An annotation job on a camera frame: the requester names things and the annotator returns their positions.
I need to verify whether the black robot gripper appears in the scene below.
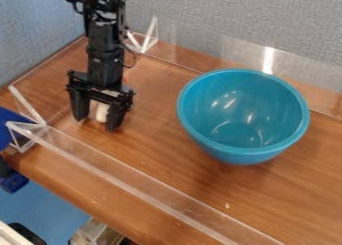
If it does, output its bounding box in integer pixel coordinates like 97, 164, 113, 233
65, 52, 137, 133

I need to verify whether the white brown plush mushroom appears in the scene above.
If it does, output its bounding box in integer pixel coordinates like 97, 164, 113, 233
95, 90, 119, 123

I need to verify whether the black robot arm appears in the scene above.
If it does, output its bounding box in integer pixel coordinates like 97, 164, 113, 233
66, 0, 135, 132

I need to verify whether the blue plastic bowl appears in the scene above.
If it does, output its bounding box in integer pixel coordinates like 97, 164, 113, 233
177, 69, 310, 165

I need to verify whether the clear acrylic left barrier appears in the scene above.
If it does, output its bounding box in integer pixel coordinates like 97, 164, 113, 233
7, 16, 118, 125

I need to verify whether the clear acrylic barrier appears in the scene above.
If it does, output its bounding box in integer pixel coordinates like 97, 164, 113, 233
147, 17, 342, 120
7, 16, 118, 125
7, 121, 285, 245

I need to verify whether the clear acrylic front barrier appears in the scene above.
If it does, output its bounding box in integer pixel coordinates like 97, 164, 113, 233
7, 121, 285, 245

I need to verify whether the blue clamp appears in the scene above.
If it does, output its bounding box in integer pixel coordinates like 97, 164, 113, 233
0, 106, 31, 194

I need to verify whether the clear box under table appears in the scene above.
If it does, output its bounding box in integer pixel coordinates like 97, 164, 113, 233
69, 218, 130, 245

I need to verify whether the black white object bottom left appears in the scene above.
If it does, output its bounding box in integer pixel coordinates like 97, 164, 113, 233
0, 221, 47, 245

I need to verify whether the clear acrylic back barrier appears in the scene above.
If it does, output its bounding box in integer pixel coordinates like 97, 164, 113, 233
147, 17, 342, 120

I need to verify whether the black cable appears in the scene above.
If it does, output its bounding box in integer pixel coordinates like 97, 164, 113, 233
119, 35, 139, 69

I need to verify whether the clear acrylic corner bracket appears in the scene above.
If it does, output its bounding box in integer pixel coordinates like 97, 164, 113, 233
125, 17, 159, 53

